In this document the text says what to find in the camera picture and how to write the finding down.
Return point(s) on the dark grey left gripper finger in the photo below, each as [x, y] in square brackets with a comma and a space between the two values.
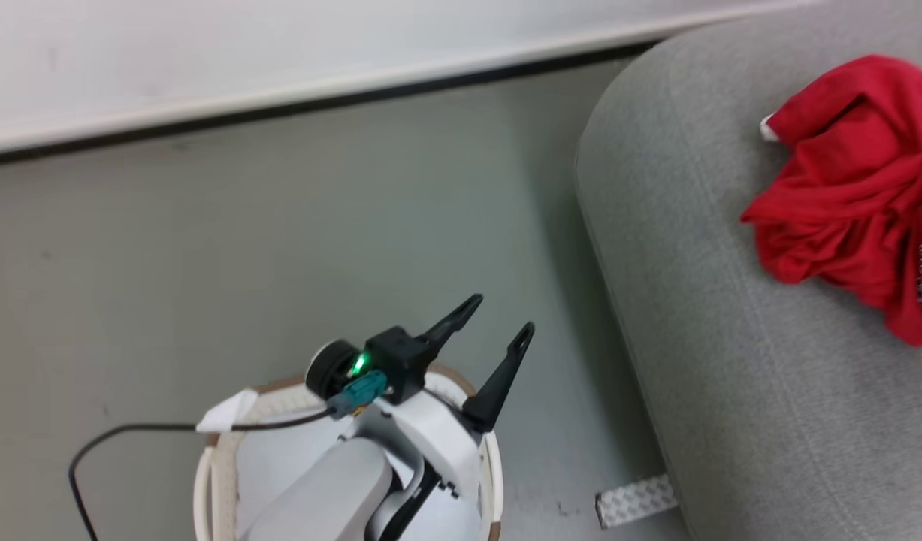
[502, 376]
[449, 325]

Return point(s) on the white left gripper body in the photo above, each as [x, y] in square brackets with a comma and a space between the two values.
[434, 432]

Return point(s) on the red and white garment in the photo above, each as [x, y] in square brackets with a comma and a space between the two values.
[844, 188]

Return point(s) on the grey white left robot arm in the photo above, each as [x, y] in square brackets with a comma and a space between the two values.
[325, 488]

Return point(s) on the grey fabric sofa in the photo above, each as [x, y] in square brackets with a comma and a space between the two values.
[731, 376]

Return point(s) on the white textured floor strip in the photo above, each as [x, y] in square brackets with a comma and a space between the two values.
[633, 502]

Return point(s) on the white laundry basket brown rim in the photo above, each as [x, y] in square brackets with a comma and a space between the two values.
[205, 496]

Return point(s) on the white baseboard strip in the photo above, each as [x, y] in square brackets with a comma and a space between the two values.
[280, 96]

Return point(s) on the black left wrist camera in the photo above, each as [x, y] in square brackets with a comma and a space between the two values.
[400, 353]

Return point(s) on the teal left camera connector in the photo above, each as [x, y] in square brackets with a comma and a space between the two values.
[359, 394]

